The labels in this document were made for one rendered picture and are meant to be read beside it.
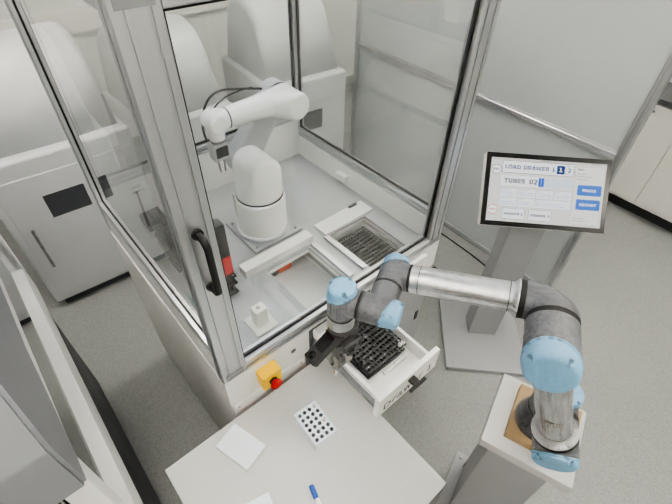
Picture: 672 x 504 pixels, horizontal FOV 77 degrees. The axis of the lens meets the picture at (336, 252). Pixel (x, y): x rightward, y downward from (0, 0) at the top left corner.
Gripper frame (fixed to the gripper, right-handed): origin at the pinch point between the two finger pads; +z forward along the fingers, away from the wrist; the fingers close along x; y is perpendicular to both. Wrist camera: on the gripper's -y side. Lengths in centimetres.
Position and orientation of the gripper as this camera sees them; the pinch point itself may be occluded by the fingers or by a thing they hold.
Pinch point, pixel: (333, 366)
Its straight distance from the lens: 133.0
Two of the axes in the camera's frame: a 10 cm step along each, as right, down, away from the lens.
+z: -0.1, 7.2, 6.9
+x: -5.7, -5.7, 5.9
